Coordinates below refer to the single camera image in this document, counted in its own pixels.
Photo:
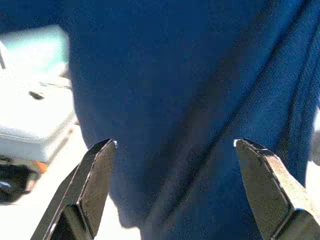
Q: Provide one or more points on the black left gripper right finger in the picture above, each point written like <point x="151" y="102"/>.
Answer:
<point x="275" y="200"/>

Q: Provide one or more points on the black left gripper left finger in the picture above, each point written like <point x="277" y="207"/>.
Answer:
<point x="82" y="195"/>

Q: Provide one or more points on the navy blue sweatshirt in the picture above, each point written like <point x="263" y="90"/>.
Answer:
<point x="162" y="75"/>

